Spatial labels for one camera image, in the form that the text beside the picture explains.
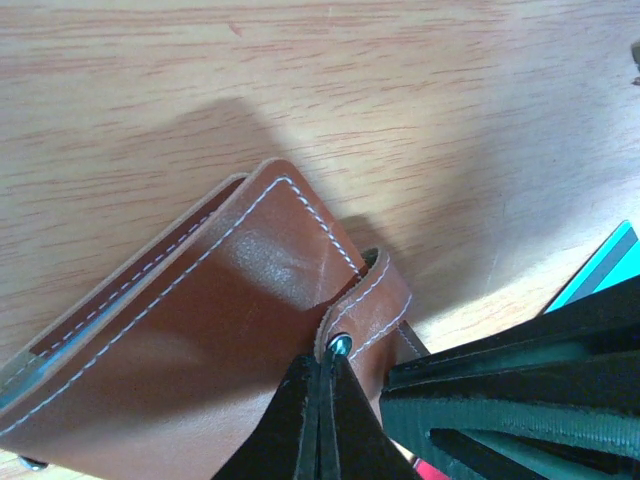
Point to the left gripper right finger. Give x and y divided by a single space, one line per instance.
352 443

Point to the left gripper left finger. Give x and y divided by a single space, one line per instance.
284 443

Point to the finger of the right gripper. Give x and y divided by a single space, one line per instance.
601 323
576 419

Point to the teal card bottom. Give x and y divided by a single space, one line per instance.
615 261

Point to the brown leather card holder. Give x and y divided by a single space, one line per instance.
166 368

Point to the small red card top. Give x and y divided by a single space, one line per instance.
428 472

